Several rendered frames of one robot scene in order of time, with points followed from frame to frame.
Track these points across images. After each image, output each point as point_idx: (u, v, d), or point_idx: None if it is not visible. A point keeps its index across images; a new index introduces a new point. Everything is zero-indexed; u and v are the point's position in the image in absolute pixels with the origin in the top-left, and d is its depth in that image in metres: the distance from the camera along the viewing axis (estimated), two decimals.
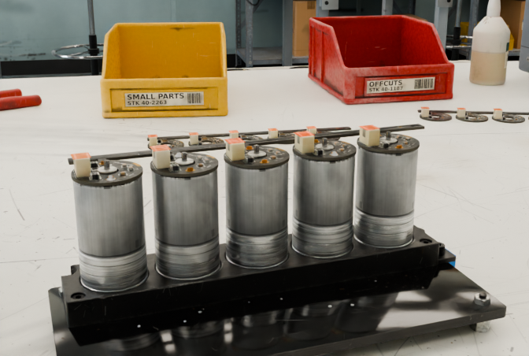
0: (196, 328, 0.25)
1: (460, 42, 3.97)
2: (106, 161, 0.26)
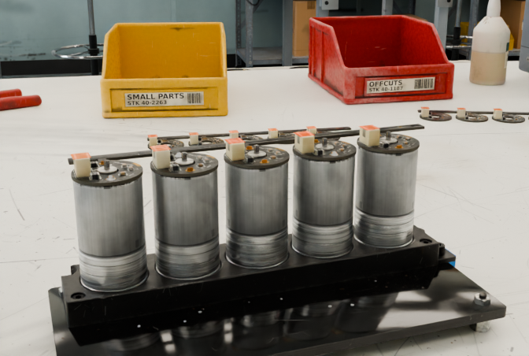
0: (196, 328, 0.25)
1: (460, 42, 3.97)
2: (106, 161, 0.26)
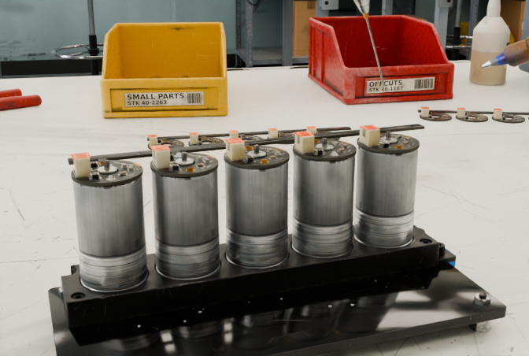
0: (196, 328, 0.25)
1: (460, 42, 3.97)
2: (106, 161, 0.26)
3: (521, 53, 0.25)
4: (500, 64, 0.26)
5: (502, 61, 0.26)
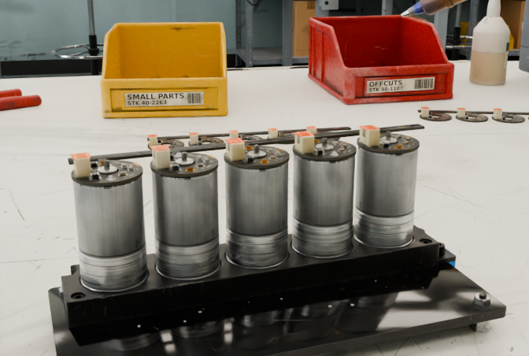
0: (196, 328, 0.25)
1: (460, 42, 3.97)
2: (106, 161, 0.26)
3: (435, 1, 0.26)
4: (417, 12, 0.27)
5: (419, 9, 0.27)
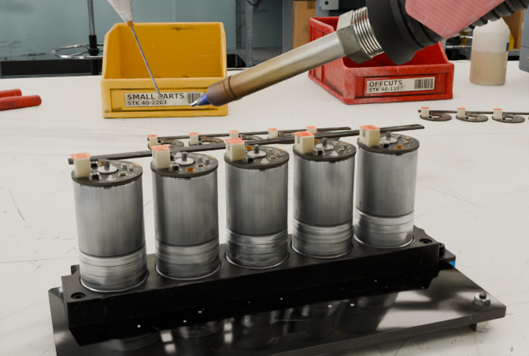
0: (196, 328, 0.25)
1: (460, 42, 3.97)
2: (106, 161, 0.26)
3: (220, 94, 0.24)
4: (205, 103, 0.25)
5: (205, 101, 0.24)
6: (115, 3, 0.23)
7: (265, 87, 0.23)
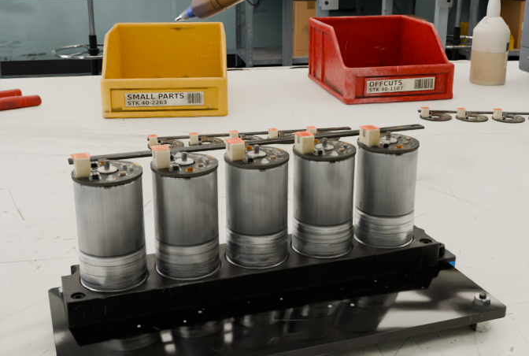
0: (196, 328, 0.25)
1: (460, 42, 3.97)
2: (106, 161, 0.26)
3: (204, 4, 0.23)
4: (190, 16, 0.24)
5: (190, 13, 0.24)
6: None
7: None
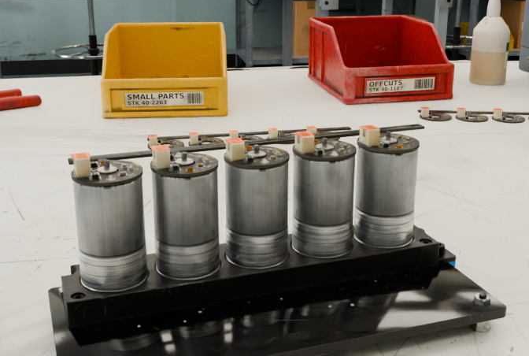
0: (196, 328, 0.25)
1: (460, 42, 3.97)
2: (106, 161, 0.26)
3: None
4: None
5: None
6: None
7: None
